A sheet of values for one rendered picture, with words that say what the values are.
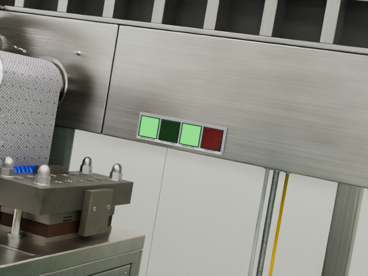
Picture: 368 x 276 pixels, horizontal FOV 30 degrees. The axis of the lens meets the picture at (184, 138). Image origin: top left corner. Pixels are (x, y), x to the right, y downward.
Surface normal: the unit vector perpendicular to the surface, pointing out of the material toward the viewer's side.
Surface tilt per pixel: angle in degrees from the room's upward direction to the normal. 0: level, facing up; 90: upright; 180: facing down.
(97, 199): 90
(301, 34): 90
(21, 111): 90
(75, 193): 90
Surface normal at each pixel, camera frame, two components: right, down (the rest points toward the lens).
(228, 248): -0.42, -0.02
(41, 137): 0.89, 0.17
